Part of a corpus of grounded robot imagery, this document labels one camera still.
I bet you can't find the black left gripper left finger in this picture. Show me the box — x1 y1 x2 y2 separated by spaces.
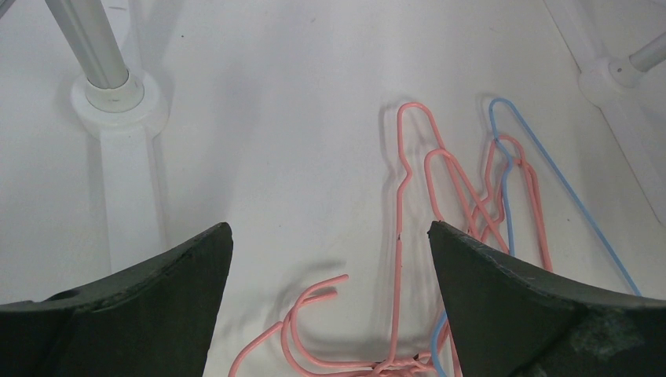
1 222 233 376

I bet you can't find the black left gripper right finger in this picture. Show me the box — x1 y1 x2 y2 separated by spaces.
428 221 665 376

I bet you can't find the metal clothes rack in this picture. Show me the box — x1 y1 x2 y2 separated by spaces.
0 0 666 274

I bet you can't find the pink wire hanger middle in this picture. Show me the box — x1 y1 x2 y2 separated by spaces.
280 148 511 377

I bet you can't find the pink wire hanger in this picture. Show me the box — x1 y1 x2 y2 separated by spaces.
228 101 447 376
280 148 511 377
291 134 554 377

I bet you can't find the pink wire hanger left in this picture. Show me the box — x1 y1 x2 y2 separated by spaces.
228 101 447 376

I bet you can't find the pink wire hanger right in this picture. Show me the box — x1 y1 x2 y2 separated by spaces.
291 134 554 377

